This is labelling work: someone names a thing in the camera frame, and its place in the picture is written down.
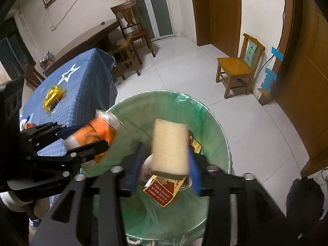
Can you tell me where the black wall cable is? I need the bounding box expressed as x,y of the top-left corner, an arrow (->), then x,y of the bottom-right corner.
252,0 -> 286,83

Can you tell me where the white wall cable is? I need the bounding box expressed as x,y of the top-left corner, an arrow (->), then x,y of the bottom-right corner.
48,0 -> 89,29

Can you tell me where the brown wooden door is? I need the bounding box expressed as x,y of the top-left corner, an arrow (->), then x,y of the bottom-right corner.
275,0 -> 328,178
188,0 -> 243,51

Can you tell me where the orange white snack packet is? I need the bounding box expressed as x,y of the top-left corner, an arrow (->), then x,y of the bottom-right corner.
65,110 -> 124,163

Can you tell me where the dark wooden chair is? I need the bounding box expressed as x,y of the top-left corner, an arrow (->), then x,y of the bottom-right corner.
23,65 -> 46,88
107,36 -> 141,81
110,0 -> 157,57

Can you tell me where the pink tissue packet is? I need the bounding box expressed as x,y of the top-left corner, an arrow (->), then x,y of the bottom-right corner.
140,155 -> 154,184

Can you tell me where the dark wooden dining table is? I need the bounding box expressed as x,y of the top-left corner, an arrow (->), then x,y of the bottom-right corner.
43,18 -> 121,67

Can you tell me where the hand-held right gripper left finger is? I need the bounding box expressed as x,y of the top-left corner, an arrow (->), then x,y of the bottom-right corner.
31,142 -> 146,246

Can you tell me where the white plastic packet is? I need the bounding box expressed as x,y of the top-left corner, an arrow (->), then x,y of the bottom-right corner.
20,114 -> 35,131

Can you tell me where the small light wooden chair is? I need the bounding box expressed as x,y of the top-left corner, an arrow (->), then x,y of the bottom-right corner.
215,33 -> 266,99

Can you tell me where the dark window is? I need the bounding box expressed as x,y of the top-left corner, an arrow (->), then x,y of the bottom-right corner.
0,18 -> 36,80

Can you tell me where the green-lined trash bin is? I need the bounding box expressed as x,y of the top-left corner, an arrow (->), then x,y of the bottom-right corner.
79,90 -> 235,246

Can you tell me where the blue tape strip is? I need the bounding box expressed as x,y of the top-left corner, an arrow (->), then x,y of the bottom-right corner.
271,46 -> 285,62
264,68 -> 278,90

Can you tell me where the beige sponge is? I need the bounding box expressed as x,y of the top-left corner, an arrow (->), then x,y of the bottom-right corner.
150,119 -> 190,177

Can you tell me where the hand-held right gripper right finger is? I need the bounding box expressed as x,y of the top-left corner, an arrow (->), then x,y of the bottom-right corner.
187,146 -> 305,246

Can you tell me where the orange box with red label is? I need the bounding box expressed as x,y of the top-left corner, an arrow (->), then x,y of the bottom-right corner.
143,174 -> 188,208

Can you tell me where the black bag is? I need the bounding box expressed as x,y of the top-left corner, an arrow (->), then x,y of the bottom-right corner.
285,177 -> 326,222

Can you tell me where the yellow snack packet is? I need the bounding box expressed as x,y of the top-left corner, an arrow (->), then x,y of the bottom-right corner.
43,84 -> 68,113

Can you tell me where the blue checkered tablecloth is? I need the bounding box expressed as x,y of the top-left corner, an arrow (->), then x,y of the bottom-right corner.
19,47 -> 118,160

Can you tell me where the frosted glass door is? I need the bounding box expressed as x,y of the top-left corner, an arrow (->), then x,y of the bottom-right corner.
120,0 -> 176,42

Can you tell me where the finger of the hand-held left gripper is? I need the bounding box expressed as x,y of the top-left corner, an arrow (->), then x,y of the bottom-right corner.
33,139 -> 109,170
20,121 -> 91,149

